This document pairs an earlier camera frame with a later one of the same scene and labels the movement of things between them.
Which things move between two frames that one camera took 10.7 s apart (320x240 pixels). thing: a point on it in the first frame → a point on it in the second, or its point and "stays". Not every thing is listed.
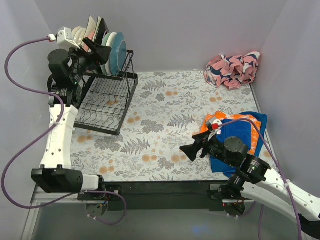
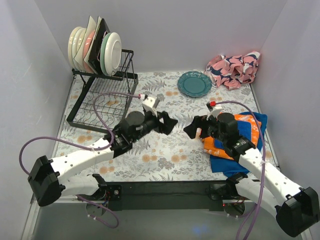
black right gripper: (202, 145) → (202, 128)
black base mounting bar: (162, 196) stays
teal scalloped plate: (118, 54) → (194, 84)
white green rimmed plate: (79, 36) stays
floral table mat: (165, 113) stays
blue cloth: (241, 130) stays
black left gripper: (88, 55) → (160, 119)
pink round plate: (90, 36) stays
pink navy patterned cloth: (231, 71) stays
